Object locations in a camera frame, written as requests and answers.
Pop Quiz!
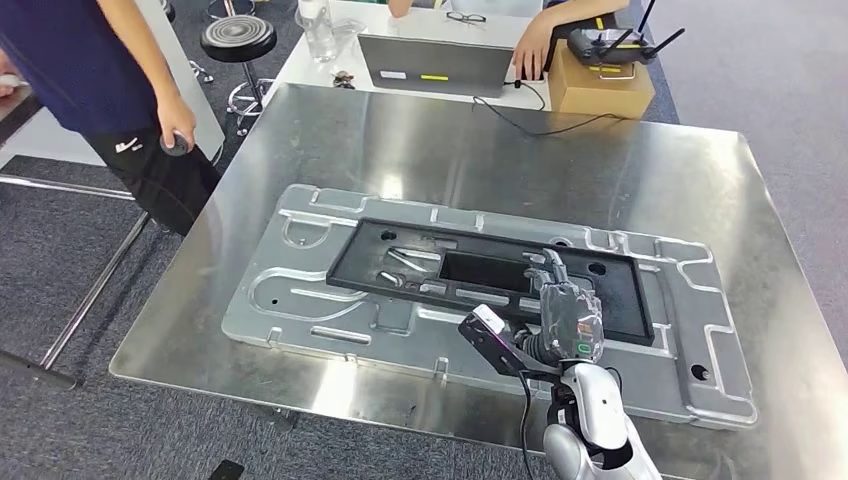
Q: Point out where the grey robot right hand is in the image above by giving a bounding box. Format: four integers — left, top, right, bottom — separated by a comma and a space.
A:
513, 248, 605, 367

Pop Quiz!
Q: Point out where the person's hand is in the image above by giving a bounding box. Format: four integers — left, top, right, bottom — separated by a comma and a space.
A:
155, 92, 199, 157
511, 18, 556, 83
0, 49, 21, 101

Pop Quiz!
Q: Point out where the round grey controller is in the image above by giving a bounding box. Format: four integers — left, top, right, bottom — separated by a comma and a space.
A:
160, 131, 192, 158

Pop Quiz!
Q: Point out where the black plastic plate part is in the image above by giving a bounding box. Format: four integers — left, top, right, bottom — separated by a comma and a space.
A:
325, 217, 657, 348

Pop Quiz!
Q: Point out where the steel workbench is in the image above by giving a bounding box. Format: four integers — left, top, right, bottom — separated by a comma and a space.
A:
38, 82, 848, 480

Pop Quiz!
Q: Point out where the person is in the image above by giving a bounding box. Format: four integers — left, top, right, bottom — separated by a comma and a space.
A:
0, 0, 223, 238
387, 0, 631, 83

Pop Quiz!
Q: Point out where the black remote controller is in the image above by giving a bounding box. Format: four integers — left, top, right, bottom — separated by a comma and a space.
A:
566, 0, 687, 68

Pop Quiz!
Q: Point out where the brown cardboard box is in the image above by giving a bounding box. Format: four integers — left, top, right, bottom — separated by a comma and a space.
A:
547, 38, 657, 121

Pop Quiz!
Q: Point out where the black round stool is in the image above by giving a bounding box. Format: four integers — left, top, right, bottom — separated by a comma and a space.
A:
199, 14, 278, 137
206, 0, 256, 21

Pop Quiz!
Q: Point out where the grey laptop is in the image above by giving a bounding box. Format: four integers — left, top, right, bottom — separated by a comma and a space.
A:
357, 31, 517, 99

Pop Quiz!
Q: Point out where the clear plastic bottle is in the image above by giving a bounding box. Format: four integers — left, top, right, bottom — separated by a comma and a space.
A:
296, 0, 339, 64

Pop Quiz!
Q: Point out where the aluminium fixture plate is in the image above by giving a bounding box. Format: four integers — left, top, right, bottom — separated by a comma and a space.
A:
220, 183, 760, 432

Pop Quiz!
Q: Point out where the black robot foot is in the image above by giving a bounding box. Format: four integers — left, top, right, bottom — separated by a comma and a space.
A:
207, 458, 246, 480

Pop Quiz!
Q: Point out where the black laptop cable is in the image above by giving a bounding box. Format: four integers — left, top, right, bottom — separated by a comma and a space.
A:
471, 79, 627, 138

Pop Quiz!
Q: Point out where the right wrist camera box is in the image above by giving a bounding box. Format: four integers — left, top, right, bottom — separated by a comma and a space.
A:
458, 304, 564, 380

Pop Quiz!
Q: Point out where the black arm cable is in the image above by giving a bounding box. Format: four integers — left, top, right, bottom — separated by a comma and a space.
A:
516, 370, 538, 480

